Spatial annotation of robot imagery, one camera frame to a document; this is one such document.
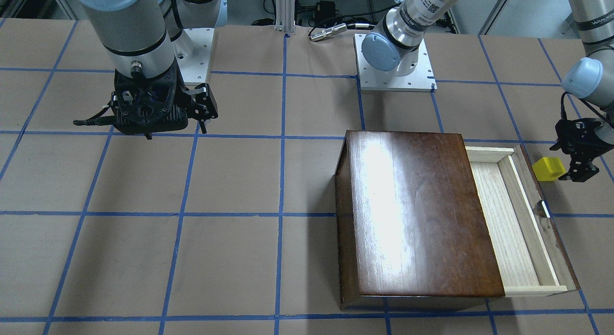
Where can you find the aluminium frame post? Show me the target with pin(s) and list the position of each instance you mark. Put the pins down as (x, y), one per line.
(285, 16)

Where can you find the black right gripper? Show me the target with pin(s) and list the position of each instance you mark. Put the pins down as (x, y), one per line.
(205, 101)

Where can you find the yellow block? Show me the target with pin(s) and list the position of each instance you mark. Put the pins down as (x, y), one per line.
(548, 168)

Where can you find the light wooden drawer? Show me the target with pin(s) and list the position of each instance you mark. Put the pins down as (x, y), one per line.
(531, 257)

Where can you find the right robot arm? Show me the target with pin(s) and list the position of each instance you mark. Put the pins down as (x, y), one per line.
(149, 45)

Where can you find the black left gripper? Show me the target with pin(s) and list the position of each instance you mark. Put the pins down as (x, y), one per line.
(588, 142)

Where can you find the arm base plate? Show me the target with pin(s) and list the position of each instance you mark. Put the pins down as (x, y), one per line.
(414, 73)
(193, 51)

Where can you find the silver connector plug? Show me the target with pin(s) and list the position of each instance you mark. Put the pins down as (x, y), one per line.
(328, 32)

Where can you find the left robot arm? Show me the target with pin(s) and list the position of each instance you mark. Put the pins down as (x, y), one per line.
(398, 35)

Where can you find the dark wooden drawer cabinet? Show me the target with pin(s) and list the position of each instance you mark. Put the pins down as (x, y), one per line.
(412, 234)

